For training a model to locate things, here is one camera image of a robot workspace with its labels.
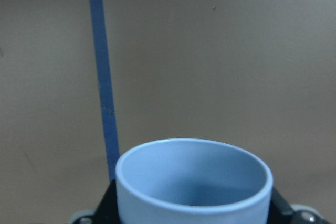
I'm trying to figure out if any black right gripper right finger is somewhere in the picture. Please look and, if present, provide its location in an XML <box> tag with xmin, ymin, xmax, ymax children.
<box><xmin>267</xmin><ymin>187</ymin><xmax>293</xmax><ymax>224</ymax></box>

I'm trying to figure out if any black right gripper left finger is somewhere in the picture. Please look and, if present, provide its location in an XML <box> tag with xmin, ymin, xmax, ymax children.
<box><xmin>93</xmin><ymin>179</ymin><xmax>118</xmax><ymax>224</ymax></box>

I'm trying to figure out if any light blue cup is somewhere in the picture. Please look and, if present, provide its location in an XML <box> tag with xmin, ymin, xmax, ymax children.
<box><xmin>115</xmin><ymin>138</ymin><xmax>274</xmax><ymax>223</ymax></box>

